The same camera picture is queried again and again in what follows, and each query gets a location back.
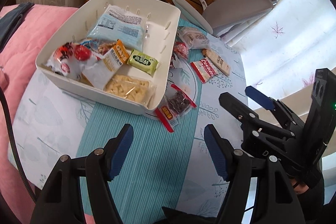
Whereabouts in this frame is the beige biscuit bar packet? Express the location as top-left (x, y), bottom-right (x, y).
top-left (202, 49), bottom-right (231, 76)

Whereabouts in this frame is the red Cookies packet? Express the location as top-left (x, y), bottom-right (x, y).
top-left (190, 58), bottom-right (219, 84)

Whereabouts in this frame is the clear brown cake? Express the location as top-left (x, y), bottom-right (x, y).
top-left (177, 27), bottom-right (211, 50)

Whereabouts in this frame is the small red candy packet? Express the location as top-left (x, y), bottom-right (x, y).
top-left (173, 41), bottom-right (189, 61)

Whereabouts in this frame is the green snack packet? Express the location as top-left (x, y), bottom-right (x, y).
top-left (127, 50), bottom-right (159, 77)

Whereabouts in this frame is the person's left hand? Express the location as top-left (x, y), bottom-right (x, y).
top-left (290, 178), bottom-right (309, 194)

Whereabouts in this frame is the white floral curtain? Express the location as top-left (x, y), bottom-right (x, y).
top-left (223, 0), bottom-right (335, 120)

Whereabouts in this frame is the brown white chocolate packet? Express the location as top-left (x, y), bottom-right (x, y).
top-left (170, 52), bottom-right (183, 69)

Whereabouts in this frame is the clear pack of crackers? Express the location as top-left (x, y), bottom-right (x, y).
top-left (104, 75), bottom-right (156, 106)

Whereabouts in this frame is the orange white snack packet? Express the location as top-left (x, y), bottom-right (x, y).
top-left (82, 39), bottom-right (129, 90)

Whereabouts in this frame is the grey office chair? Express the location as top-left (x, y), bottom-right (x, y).
top-left (172, 0), bottom-right (278, 37)

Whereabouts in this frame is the red white snack bag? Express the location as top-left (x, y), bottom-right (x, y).
top-left (45, 42), bottom-right (100, 80)

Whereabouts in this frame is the white plastic storage bin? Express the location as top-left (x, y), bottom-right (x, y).
top-left (35, 0), bottom-right (181, 115)

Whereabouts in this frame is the pink quilt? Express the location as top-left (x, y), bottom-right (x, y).
top-left (1, 5), bottom-right (77, 223)

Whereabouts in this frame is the light blue snack bag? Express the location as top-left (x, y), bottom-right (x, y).
top-left (87, 5), bottom-right (146, 51)

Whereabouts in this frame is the black cable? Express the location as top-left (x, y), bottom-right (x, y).
top-left (0, 86), bottom-right (38, 202)

